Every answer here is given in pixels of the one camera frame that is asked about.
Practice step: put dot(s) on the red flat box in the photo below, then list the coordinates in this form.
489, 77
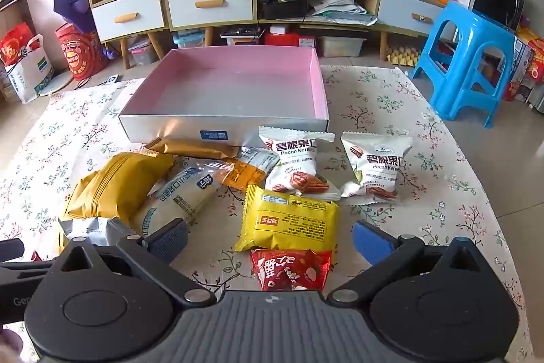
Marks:
291, 40

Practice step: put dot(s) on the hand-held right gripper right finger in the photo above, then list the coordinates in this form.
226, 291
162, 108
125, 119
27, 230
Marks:
372, 242

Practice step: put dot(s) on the gold bar packet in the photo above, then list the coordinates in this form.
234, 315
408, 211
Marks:
191, 146

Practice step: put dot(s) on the orange and white bar packet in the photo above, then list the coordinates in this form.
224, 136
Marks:
248, 169

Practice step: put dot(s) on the floral tablecloth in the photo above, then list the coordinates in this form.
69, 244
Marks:
403, 125

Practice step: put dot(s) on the blue storage bin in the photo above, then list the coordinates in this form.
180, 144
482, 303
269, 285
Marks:
187, 37

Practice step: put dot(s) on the blue plastic stool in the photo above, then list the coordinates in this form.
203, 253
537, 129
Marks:
467, 40

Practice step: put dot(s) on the silver snack packet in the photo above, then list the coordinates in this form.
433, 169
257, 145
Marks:
91, 229

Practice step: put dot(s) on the white shopping bag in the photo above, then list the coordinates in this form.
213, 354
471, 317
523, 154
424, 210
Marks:
27, 74

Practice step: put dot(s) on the white bread packet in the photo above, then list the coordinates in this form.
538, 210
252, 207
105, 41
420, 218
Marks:
178, 193

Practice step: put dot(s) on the white drawer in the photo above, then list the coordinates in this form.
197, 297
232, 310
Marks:
395, 12
187, 5
106, 18

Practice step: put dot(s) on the pile of white papers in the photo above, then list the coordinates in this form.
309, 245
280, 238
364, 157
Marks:
340, 8

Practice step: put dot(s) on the colourful cardboard box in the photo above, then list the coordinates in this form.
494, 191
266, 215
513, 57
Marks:
527, 65

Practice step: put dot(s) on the yellow printed packet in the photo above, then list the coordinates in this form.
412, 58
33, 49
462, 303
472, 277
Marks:
289, 222

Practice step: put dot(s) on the black bag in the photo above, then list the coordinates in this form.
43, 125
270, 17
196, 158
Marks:
282, 8

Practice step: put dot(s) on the white nut packet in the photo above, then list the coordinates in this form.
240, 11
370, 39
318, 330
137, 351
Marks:
293, 159
374, 167
332, 193

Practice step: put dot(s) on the black device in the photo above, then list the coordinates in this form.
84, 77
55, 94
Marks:
240, 33

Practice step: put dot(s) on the silver box with pink lining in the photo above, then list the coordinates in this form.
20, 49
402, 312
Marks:
233, 91

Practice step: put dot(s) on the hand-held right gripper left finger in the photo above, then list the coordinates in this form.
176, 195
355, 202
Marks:
168, 242

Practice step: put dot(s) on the red gift bag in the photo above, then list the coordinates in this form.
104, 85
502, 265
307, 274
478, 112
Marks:
15, 44
78, 52

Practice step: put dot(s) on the black microwave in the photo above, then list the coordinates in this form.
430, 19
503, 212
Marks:
495, 1

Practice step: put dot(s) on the purple hat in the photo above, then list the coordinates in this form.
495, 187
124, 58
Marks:
72, 1

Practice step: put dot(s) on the yellow egg carton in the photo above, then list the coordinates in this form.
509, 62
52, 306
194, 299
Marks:
401, 57

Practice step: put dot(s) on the red candy packet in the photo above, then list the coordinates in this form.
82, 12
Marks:
289, 269

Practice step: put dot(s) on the person's left hand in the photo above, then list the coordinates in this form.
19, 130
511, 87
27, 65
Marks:
8, 346

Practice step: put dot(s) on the small clear storage bin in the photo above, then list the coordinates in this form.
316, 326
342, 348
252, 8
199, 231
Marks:
142, 52

